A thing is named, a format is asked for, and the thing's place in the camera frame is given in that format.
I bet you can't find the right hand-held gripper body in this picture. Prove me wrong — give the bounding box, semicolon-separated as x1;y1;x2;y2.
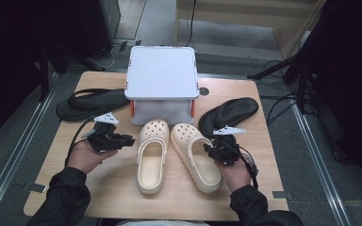
211;125;246;167

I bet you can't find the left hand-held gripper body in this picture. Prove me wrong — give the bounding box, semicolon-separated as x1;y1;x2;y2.
81;112;123;153

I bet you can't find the cream clog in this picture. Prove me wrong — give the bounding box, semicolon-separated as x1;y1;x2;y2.
135;119;171;195
170;122;223;194

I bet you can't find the black flip-flop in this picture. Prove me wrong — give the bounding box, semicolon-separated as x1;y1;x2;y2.
56;88;131;122
198;97;260;138

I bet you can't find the white shoe rack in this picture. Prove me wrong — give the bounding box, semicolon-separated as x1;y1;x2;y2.
123;45;201;126

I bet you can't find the person's right hand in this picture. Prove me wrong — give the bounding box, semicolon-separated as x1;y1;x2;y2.
215;158;254;193

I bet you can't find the person's left hand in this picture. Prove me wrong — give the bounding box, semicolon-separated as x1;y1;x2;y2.
66;144;119;175

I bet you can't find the grey tape strip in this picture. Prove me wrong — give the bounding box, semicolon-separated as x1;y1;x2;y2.
272;190;294;201
23;183;47;193

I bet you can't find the black metal stand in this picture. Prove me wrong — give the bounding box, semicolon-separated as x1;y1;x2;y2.
39;40;107;102

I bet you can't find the black tripod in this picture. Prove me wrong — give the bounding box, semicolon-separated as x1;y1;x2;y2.
247;46;317;114

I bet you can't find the black cabinet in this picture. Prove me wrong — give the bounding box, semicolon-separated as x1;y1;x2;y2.
78;0;122;59

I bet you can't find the dark curtain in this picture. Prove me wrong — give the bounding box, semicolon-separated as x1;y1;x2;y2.
295;0;362;189
0;0;83;149

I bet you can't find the left hand-held gripper black cable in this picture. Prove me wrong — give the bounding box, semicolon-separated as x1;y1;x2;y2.
64;116;96;168

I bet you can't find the hand-held gripper black cable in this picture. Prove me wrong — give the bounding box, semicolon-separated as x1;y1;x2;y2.
64;116;96;168
232;143;260;190

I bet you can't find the right hand-held gripper black cable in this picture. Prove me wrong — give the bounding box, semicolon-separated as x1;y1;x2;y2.
232;143;260;190

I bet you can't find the metal floor rail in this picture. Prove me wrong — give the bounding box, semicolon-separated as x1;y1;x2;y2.
290;93;353;226
0;72;60;226

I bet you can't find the hanging black cable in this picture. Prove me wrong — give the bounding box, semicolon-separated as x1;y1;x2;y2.
184;0;198;48

